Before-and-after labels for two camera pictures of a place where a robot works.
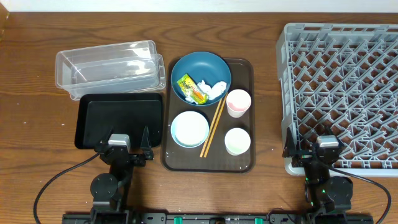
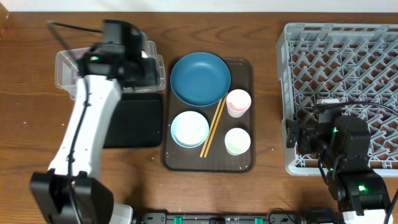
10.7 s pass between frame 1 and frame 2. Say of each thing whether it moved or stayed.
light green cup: stayed
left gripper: moved
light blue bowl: stayed
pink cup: stayed
